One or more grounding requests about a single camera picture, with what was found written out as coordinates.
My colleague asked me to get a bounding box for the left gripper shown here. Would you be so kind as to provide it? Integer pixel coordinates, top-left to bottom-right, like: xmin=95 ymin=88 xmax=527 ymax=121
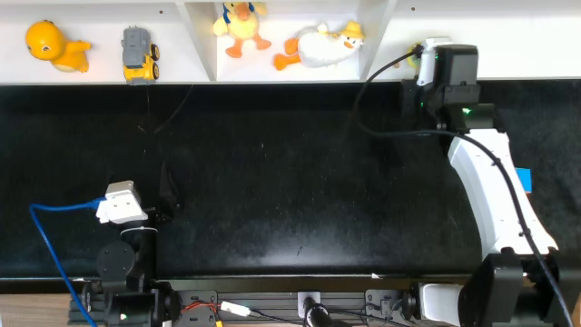
xmin=105 ymin=161 xmax=181 ymax=223

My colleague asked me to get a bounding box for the grey and yellow toy truck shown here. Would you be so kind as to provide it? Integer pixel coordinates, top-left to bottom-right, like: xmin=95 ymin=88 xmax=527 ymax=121
xmin=121 ymin=25 xmax=161 ymax=86

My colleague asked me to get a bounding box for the yellow rubber duck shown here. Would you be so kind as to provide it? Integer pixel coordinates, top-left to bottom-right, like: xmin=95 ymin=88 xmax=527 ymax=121
xmin=25 ymin=19 xmax=93 ymax=74

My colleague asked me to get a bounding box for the many-coloured puzzle cube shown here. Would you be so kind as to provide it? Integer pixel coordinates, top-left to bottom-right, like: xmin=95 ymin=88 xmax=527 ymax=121
xmin=516 ymin=167 xmax=533 ymax=194

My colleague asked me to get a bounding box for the yellow plush duck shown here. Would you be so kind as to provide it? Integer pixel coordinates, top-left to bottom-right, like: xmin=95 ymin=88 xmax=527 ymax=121
xmin=212 ymin=1 xmax=272 ymax=59

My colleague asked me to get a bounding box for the white shelf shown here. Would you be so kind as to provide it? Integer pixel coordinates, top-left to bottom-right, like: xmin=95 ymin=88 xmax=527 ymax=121
xmin=0 ymin=0 xmax=581 ymax=86

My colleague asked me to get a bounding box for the white plush duck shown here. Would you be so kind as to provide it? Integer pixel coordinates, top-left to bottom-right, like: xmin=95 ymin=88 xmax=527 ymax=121
xmin=272 ymin=20 xmax=366 ymax=72

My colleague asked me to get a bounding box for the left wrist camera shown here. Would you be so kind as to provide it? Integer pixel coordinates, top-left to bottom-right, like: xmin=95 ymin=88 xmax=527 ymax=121
xmin=95 ymin=180 xmax=149 ymax=225

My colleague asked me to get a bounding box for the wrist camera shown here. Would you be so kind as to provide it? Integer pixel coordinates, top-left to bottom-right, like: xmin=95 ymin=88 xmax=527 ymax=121
xmin=416 ymin=36 xmax=453 ymax=87
xmin=95 ymin=180 xmax=149 ymax=225

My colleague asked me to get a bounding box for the blue cable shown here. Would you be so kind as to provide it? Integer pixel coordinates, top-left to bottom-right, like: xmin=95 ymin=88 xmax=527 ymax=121
xmin=29 ymin=197 xmax=108 ymax=327

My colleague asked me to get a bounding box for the mounting rail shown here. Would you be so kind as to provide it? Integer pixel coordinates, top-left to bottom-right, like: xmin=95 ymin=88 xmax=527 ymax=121
xmin=67 ymin=290 xmax=421 ymax=327

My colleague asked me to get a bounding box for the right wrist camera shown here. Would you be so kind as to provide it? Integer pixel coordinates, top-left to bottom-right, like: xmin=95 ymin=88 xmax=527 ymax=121
xmin=416 ymin=36 xmax=453 ymax=87

